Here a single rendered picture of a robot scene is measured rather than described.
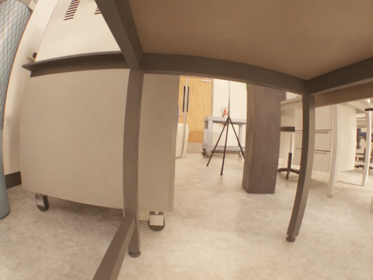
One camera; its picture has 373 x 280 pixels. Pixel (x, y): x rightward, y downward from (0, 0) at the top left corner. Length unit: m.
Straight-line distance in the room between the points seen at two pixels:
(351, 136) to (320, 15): 1.66
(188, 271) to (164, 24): 0.69
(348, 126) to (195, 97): 3.93
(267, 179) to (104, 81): 1.29
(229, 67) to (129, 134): 0.37
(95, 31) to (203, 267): 1.04
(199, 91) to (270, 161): 3.77
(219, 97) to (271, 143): 3.71
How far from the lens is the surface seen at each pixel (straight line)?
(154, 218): 0.76
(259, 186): 1.42
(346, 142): 1.88
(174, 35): 0.45
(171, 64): 0.53
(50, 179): 0.84
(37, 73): 0.96
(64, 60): 0.81
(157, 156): 0.63
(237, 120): 3.68
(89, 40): 0.85
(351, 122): 1.97
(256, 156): 1.36
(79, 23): 0.96
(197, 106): 4.78
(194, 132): 4.69
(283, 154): 2.61
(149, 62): 0.54
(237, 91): 5.21
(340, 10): 0.40
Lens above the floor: 0.43
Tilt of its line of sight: 1 degrees down
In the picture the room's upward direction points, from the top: 3 degrees clockwise
